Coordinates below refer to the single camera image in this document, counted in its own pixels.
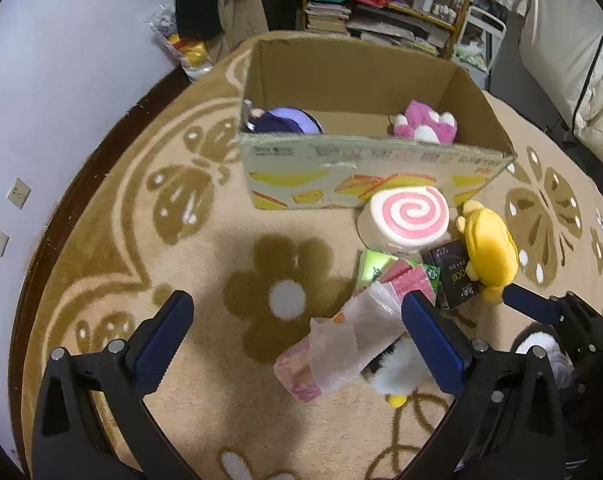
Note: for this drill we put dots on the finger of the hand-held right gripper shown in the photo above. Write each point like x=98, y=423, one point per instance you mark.
x=529, y=302

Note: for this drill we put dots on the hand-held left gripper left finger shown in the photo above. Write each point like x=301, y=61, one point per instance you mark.
x=161, y=340

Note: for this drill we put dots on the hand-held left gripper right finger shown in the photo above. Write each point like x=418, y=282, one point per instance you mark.
x=431, y=345

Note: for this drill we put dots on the black carton box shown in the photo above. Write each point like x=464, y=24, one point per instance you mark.
x=456, y=280

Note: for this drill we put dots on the yellow plush toy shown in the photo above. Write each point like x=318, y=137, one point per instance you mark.
x=486, y=245

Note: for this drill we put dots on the pink pack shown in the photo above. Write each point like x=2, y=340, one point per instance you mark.
x=351, y=330

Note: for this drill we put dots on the pink swirl roll pillow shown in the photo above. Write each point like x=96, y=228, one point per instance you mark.
x=406, y=215

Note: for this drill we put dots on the printed cardboard box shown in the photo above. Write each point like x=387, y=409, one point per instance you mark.
x=301, y=160

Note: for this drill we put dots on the dark slipper with white fur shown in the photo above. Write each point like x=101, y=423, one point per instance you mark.
x=534, y=340

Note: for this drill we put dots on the black and white penguin plush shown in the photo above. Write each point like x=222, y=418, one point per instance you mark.
x=401, y=370

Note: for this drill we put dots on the pink and green packet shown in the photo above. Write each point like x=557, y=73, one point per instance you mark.
x=411, y=277

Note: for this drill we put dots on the beige floral rug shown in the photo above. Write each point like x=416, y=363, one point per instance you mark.
x=206, y=240

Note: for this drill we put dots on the pink paw plush toy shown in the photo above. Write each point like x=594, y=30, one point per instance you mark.
x=421, y=120

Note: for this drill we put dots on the purple plush toy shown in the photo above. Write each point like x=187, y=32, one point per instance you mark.
x=281, y=120

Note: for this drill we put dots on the white metal cart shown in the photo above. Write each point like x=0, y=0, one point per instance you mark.
x=481, y=45

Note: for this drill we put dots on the cream garment cover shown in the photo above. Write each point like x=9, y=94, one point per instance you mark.
x=566, y=35

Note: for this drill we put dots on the clear bag of toys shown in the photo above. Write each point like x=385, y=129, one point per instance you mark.
x=186, y=45

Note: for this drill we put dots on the row of small bottles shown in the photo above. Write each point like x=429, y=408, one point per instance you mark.
x=444, y=12

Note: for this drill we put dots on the stack of magazines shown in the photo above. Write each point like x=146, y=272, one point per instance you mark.
x=396, y=30

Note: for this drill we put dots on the stack of books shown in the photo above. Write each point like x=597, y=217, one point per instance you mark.
x=326, y=17

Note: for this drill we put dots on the beige hanging garment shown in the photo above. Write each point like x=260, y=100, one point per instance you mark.
x=244, y=5

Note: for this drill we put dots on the yellow frame shelf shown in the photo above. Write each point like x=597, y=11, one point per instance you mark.
x=464, y=5

